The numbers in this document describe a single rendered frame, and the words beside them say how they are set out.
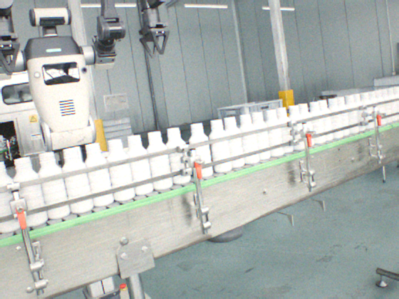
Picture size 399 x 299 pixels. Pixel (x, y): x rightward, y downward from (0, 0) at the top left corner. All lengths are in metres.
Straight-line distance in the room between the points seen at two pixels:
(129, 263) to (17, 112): 3.83
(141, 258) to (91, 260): 0.13
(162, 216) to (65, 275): 0.29
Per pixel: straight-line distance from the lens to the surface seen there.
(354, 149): 1.57
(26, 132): 4.64
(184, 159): 1.00
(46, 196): 0.93
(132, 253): 0.98
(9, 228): 0.93
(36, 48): 1.62
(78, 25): 9.08
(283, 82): 11.26
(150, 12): 1.21
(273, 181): 1.22
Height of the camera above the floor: 1.24
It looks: 8 degrees down
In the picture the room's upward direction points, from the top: 8 degrees counter-clockwise
